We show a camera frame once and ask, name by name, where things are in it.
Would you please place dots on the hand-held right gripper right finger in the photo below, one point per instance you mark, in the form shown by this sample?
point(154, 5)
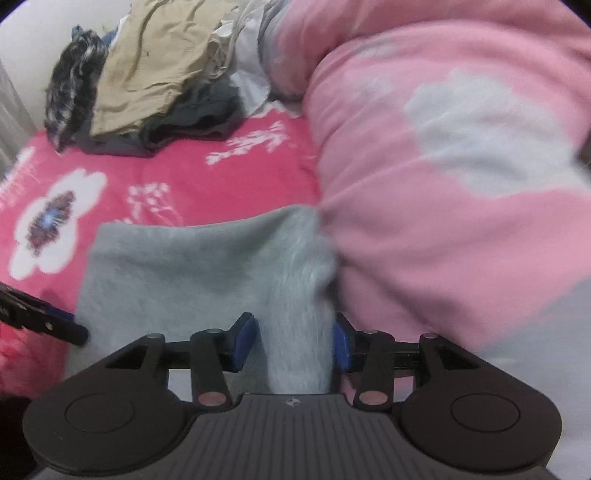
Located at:
point(340, 344)

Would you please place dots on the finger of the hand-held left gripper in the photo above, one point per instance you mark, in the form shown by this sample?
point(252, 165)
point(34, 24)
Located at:
point(63, 315)
point(69, 333)

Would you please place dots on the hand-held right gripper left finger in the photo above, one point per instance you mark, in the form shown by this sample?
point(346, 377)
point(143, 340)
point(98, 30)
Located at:
point(244, 342)

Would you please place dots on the grey sweatshirt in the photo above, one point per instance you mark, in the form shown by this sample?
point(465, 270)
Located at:
point(184, 277)

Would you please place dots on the light pink floral quilt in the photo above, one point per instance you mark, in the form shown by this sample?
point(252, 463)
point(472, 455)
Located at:
point(415, 207)

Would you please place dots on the pink floral fleece blanket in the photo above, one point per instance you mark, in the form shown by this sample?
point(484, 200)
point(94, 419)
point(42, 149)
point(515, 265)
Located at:
point(184, 166)

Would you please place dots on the silver grey curtain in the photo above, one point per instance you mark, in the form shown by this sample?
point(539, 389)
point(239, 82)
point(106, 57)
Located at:
point(11, 124)

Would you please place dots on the black white plaid shirt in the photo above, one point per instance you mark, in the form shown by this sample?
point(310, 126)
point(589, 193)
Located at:
point(69, 92)

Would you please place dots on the beige pants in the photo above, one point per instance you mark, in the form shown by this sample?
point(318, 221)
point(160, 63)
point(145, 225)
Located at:
point(147, 69)

